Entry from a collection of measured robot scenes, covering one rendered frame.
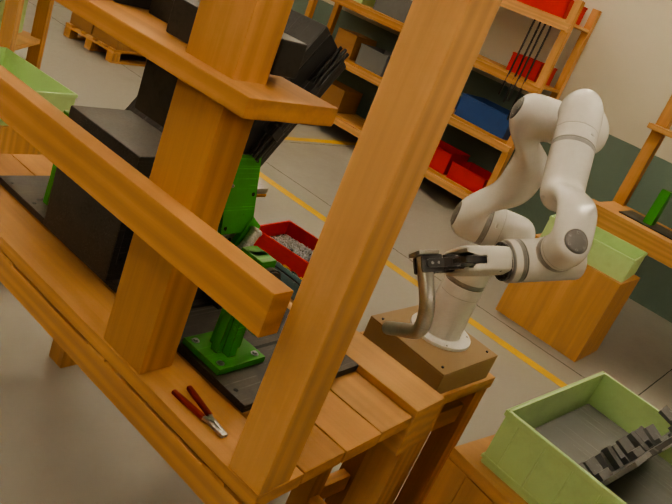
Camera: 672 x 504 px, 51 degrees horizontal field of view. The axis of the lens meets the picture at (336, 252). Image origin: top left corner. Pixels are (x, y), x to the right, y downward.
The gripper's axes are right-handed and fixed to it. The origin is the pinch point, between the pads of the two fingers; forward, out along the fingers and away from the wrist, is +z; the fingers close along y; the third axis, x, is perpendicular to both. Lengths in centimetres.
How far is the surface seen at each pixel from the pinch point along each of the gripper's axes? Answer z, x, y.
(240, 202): 26, -25, -59
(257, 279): 32.3, 1.7, 2.7
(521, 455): -38, 44, -43
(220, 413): 36, 26, -32
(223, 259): 37.3, -2.6, -2.5
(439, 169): -240, -154, -523
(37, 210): 79, -29, -84
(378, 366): -8, 20, -58
